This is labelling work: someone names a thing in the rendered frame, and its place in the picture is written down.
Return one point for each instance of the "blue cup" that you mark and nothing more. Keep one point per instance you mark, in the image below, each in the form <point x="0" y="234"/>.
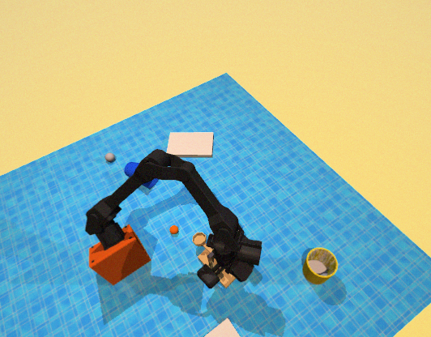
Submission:
<point x="129" y="171"/>

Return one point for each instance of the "orange ball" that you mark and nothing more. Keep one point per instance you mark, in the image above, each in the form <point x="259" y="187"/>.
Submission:
<point x="173" y="229"/>

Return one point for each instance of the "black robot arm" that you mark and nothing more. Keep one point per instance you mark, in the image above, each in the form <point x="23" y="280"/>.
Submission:
<point x="227" y="236"/>

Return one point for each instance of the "wooden catapult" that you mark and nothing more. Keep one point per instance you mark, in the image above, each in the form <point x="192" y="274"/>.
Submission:
<point x="199" y="239"/>

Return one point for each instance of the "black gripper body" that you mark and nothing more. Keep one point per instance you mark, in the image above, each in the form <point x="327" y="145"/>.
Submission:
<point x="210" y="276"/>

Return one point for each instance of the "olive yellow cylinder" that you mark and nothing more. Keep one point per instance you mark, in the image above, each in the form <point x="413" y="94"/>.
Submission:
<point x="320" y="265"/>

